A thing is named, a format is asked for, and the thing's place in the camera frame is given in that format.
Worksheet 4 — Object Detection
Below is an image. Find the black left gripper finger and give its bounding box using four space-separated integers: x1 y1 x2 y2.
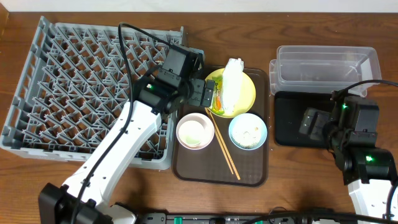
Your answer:
201 80 215 107
187 78 205 106

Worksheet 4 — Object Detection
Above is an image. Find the green snack wrapper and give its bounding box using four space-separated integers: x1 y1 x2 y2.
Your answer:
211 77 224 115

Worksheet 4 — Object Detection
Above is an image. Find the white napkin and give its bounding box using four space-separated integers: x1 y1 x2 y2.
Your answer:
221 58 244 114

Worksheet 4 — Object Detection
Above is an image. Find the light blue bowl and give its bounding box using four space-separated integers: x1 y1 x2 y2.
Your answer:
228 113 268 151

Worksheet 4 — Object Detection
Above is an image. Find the white small cup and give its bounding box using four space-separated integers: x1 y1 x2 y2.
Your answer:
178 121 205 147

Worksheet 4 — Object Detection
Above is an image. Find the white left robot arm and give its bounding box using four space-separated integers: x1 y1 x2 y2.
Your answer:
38 45 211 223

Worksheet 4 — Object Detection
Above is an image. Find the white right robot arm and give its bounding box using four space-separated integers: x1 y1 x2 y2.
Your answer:
299 96 397 223

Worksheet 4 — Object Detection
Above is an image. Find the black food waste tray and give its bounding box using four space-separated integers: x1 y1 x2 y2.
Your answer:
274 91 334 148

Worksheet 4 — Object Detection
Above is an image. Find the clear plastic waste bin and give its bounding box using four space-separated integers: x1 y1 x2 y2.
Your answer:
269 45 382 95

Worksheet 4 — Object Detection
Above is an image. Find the grey plastic dishwasher rack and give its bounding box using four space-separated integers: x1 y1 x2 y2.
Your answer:
1 17 187 161

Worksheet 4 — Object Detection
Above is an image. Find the wooden chopstick left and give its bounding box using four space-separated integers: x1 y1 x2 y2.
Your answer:
205 108 234 175

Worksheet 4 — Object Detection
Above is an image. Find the wooden chopstick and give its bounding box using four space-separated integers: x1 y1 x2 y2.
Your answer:
205 108 234 175
211 113 241 180

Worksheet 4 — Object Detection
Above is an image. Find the yellow round plate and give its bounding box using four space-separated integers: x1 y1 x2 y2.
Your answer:
210 72 256 118

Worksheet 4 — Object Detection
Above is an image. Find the pink shallow bowl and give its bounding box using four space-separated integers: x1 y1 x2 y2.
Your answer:
175 113 215 150

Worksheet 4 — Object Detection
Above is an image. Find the brown plastic serving tray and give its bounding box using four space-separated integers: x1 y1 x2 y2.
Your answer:
171 68 269 187

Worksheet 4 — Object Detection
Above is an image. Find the wooden chopstick right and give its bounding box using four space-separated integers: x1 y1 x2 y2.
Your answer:
211 113 241 180

